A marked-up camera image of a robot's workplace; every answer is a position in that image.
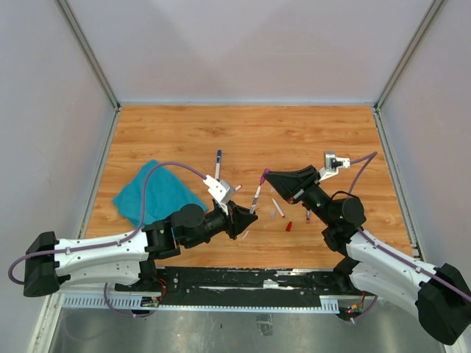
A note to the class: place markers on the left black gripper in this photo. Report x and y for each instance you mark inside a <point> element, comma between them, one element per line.
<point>238,218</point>

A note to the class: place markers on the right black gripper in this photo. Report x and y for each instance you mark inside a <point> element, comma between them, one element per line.
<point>290,183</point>

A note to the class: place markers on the purple marker cap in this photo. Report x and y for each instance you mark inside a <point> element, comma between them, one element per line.
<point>263,176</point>

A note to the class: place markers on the white whiteboard marker purple end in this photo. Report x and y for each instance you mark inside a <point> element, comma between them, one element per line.
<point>255,199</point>

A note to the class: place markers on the white blue deli marker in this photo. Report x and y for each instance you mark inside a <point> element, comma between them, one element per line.
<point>217,171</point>

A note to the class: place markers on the blue marker cap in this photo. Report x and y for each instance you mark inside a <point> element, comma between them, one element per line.
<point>218,156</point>

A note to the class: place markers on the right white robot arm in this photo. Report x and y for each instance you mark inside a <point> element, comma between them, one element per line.
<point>437,296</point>

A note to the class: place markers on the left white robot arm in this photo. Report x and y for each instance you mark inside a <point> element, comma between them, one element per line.
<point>54,264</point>

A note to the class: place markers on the white pen red end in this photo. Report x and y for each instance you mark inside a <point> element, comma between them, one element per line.
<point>278,208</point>

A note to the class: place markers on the teal cloth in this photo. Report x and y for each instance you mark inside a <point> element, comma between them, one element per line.
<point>163,192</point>

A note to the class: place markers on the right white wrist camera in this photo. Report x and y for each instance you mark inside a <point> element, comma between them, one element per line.
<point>332,165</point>

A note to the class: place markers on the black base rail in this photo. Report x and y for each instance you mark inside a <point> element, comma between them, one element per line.
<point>242,287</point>

